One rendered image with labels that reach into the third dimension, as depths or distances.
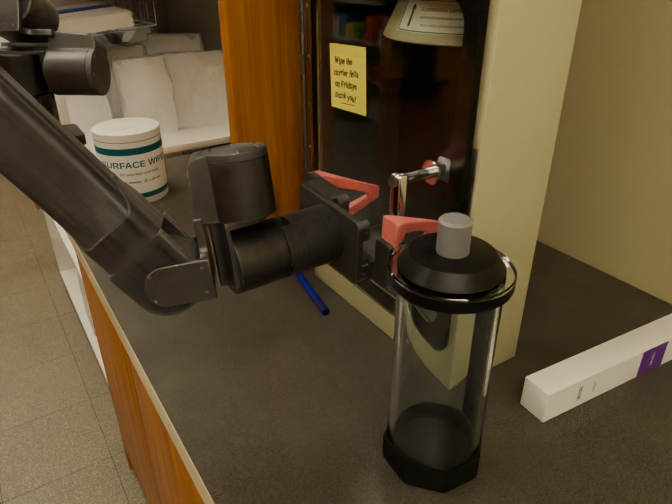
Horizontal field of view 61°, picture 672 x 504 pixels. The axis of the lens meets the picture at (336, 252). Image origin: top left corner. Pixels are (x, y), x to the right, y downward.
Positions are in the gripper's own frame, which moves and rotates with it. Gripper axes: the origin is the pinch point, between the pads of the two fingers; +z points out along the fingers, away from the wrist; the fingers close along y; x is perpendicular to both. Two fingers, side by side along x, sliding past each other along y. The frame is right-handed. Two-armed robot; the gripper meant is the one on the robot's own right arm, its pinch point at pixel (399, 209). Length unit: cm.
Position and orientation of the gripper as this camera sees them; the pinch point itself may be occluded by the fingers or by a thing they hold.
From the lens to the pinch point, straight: 60.0
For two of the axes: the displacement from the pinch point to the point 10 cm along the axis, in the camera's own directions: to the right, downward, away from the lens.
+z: 8.3, -2.8, 4.8
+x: -0.2, 8.5, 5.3
